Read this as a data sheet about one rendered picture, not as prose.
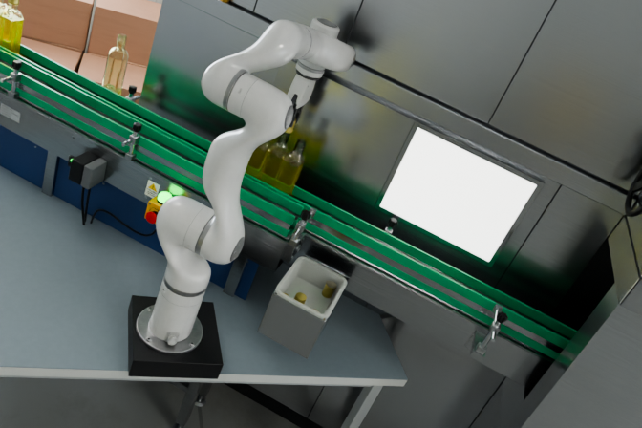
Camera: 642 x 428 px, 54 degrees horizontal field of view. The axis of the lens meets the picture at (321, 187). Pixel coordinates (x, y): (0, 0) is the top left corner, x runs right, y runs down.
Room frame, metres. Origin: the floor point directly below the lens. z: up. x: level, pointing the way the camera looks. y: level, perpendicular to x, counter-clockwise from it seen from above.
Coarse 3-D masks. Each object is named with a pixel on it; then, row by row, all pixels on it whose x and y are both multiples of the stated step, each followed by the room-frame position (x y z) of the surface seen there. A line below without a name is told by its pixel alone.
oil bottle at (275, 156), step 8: (272, 152) 1.75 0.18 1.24; (280, 152) 1.75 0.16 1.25; (288, 152) 1.78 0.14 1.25; (272, 160) 1.75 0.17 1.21; (280, 160) 1.74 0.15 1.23; (264, 168) 1.75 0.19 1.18; (272, 168) 1.75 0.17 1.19; (264, 176) 1.75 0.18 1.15; (272, 176) 1.74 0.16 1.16; (272, 184) 1.75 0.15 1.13
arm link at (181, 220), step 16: (160, 208) 1.30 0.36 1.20; (176, 208) 1.29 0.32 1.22; (192, 208) 1.31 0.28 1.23; (208, 208) 1.33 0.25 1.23; (160, 224) 1.27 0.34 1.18; (176, 224) 1.27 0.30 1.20; (192, 224) 1.27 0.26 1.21; (160, 240) 1.27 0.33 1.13; (176, 240) 1.27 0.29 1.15; (192, 240) 1.26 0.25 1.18; (176, 256) 1.27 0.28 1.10; (192, 256) 1.31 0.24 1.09; (176, 272) 1.26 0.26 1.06; (192, 272) 1.28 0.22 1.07; (208, 272) 1.31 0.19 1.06; (176, 288) 1.25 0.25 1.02; (192, 288) 1.26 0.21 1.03
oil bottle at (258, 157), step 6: (264, 144) 1.75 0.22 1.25; (270, 144) 1.78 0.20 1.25; (258, 150) 1.75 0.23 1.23; (264, 150) 1.75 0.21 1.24; (252, 156) 1.75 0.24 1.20; (258, 156) 1.75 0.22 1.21; (264, 156) 1.75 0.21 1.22; (252, 162) 1.75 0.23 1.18; (258, 162) 1.75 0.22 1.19; (246, 168) 1.76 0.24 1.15; (252, 168) 1.75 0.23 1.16; (258, 168) 1.75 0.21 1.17; (252, 174) 1.75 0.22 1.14; (258, 174) 1.75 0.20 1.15
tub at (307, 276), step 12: (300, 264) 1.60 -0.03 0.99; (312, 264) 1.61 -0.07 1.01; (288, 276) 1.49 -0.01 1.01; (300, 276) 1.61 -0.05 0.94; (312, 276) 1.60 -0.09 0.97; (324, 276) 1.60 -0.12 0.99; (336, 276) 1.60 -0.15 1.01; (276, 288) 1.42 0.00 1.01; (288, 288) 1.53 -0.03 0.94; (300, 288) 1.56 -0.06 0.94; (312, 288) 1.58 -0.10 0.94; (336, 288) 1.59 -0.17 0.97; (288, 300) 1.40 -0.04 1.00; (312, 300) 1.53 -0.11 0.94; (324, 300) 1.55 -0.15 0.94; (336, 300) 1.48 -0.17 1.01; (312, 312) 1.39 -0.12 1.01; (324, 312) 1.49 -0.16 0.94
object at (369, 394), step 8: (0, 376) 1.07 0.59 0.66; (8, 376) 1.08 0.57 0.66; (16, 376) 1.09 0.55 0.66; (24, 376) 1.10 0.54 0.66; (32, 376) 1.11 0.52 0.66; (40, 376) 1.12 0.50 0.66; (48, 376) 1.13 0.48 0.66; (56, 376) 1.14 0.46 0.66; (280, 384) 1.43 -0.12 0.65; (288, 384) 1.45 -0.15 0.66; (296, 384) 1.46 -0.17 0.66; (304, 384) 1.47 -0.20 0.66; (312, 384) 1.48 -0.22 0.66; (320, 384) 1.50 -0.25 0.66; (328, 384) 1.51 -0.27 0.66; (368, 392) 1.58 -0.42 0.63; (376, 392) 1.59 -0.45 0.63; (360, 400) 1.59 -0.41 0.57; (368, 400) 1.58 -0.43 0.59; (352, 408) 1.61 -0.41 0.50; (360, 408) 1.58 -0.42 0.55; (368, 408) 1.59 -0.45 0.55; (352, 416) 1.59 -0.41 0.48; (360, 416) 1.59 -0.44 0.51; (344, 424) 1.60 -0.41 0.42; (352, 424) 1.58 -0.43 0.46
